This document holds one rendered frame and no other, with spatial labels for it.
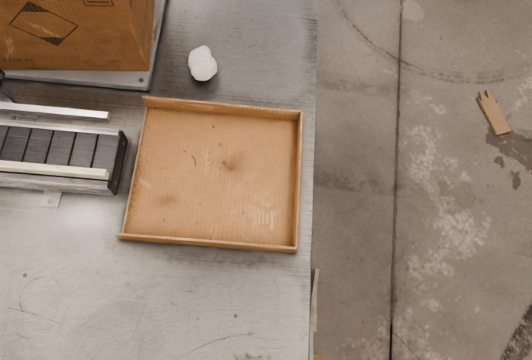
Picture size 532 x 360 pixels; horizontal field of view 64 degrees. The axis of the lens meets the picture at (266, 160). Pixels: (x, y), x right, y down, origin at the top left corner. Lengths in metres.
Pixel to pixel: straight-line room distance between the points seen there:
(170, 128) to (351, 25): 1.41
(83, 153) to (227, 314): 0.37
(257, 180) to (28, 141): 0.40
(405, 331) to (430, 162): 0.67
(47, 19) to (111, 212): 0.33
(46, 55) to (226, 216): 0.44
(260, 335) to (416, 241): 1.09
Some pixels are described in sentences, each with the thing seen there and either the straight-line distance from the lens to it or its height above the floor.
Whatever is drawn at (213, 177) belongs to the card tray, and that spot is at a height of 0.83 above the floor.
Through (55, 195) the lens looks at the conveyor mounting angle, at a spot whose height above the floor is 0.83.
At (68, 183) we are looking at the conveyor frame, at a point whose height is 0.88.
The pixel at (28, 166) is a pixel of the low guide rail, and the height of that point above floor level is 0.91.
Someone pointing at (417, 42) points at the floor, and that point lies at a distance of 2.14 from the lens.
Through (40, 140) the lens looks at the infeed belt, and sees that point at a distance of 0.83.
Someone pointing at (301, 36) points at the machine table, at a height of 0.83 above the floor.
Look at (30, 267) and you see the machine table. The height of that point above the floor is 0.83.
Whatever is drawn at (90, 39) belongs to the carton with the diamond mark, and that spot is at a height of 0.95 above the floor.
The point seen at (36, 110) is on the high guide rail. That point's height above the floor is 0.96.
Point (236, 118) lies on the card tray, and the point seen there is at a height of 0.83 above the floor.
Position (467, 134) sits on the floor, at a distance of 1.99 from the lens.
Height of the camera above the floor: 1.57
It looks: 69 degrees down
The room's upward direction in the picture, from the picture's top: 11 degrees clockwise
